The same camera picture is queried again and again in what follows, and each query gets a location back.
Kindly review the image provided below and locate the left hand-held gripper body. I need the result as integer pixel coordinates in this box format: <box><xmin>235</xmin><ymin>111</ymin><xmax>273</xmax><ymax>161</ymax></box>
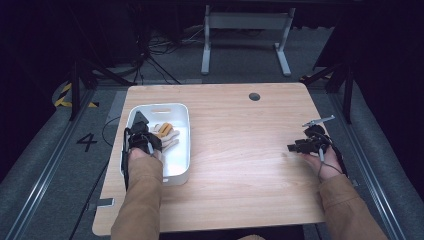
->
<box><xmin>124</xmin><ymin>110</ymin><xmax>158</xmax><ymax>156</ymax></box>

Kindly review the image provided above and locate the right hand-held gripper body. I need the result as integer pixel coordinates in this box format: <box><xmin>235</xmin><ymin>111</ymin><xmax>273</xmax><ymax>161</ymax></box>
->
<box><xmin>293</xmin><ymin>114</ymin><xmax>336</xmax><ymax>156</ymax></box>

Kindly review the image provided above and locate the white plastic bin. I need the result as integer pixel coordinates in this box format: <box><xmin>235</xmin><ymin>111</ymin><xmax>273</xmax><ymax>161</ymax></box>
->
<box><xmin>119</xmin><ymin>102</ymin><xmax>191</xmax><ymax>187</ymax></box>

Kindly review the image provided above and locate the person's left hand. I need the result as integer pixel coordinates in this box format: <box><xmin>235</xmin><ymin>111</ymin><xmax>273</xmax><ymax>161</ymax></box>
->
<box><xmin>128</xmin><ymin>146</ymin><xmax>163</xmax><ymax>165</ymax></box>

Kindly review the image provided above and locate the person's right hand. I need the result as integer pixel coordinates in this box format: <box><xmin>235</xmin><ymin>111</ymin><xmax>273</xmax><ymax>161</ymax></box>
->
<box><xmin>301</xmin><ymin>145</ymin><xmax>345</xmax><ymax>183</ymax></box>

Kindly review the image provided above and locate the black metal stand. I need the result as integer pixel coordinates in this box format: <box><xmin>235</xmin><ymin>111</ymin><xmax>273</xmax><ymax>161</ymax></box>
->
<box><xmin>67</xmin><ymin>57</ymin><xmax>136</xmax><ymax>122</ymax></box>
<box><xmin>299</xmin><ymin>59</ymin><xmax>355</xmax><ymax>125</ymax></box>

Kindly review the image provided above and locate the grey floor tape strip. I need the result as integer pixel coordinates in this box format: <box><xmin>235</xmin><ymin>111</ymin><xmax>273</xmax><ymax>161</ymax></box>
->
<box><xmin>87</xmin><ymin>197</ymin><xmax>116</xmax><ymax>212</ymax></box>

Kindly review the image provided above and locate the yellow black floor tape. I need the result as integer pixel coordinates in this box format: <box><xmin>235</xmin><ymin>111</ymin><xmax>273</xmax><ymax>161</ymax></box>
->
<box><xmin>53</xmin><ymin>82</ymin><xmax>100</xmax><ymax>109</ymax></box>

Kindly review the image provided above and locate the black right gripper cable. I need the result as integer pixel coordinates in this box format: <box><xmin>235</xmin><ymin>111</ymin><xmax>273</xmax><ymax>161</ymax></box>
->
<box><xmin>316</xmin><ymin>131</ymin><xmax>349</xmax><ymax>184</ymax></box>

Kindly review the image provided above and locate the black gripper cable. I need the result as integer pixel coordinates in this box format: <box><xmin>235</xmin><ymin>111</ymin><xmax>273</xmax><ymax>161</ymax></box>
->
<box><xmin>121</xmin><ymin>127</ymin><xmax>132</xmax><ymax>192</ymax></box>
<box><xmin>316</xmin><ymin>131</ymin><xmax>349</xmax><ymax>184</ymax></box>

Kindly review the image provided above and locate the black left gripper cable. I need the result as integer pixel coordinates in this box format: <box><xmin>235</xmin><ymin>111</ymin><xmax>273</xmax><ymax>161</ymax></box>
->
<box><xmin>121</xmin><ymin>127</ymin><xmax>132</xmax><ymax>192</ymax></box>

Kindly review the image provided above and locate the black floor cable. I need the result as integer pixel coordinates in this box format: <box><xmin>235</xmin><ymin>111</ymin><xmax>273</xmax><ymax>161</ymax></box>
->
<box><xmin>68</xmin><ymin>115</ymin><xmax>122</xmax><ymax>240</ymax></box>

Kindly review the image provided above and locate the bundle of floor cables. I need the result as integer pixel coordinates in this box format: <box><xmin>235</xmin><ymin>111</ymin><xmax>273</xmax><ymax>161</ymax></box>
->
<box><xmin>132</xmin><ymin>24</ymin><xmax>208</xmax><ymax>85</ymax></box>

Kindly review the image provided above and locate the white metal desk frame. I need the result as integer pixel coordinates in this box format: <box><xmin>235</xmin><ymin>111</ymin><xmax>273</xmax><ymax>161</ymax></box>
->
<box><xmin>200</xmin><ymin>4</ymin><xmax>297</xmax><ymax>77</ymax></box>

